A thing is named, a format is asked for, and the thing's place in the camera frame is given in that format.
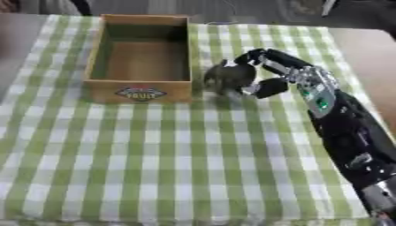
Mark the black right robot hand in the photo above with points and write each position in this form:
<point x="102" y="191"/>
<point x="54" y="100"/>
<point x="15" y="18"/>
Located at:
<point x="276" y="60"/>

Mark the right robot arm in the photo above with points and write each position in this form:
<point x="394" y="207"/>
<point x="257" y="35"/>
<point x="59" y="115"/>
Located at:
<point x="345" y="132"/>

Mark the tan cardboard box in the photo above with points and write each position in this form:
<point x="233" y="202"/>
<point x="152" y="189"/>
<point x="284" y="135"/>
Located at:
<point x="139" y="58"/>

